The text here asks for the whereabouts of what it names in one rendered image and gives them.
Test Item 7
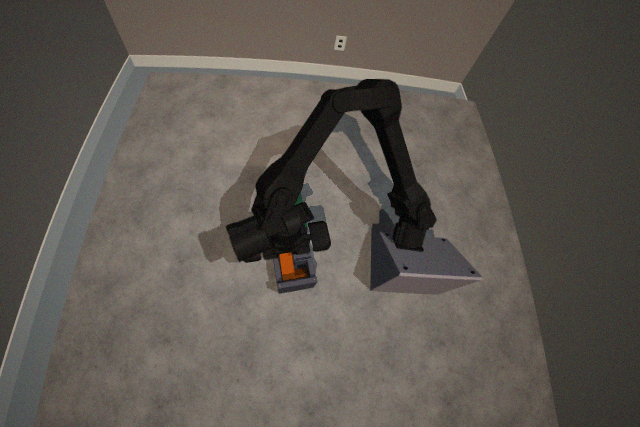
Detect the orange l-shaped part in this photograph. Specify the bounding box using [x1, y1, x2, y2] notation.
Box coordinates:
[279, 252, 307, 282]

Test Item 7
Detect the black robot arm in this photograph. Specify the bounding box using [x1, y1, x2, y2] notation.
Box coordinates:
[226, 79, 437, 262]

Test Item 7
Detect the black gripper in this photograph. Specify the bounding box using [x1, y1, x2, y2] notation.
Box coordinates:
[243, 221, 331, 263]

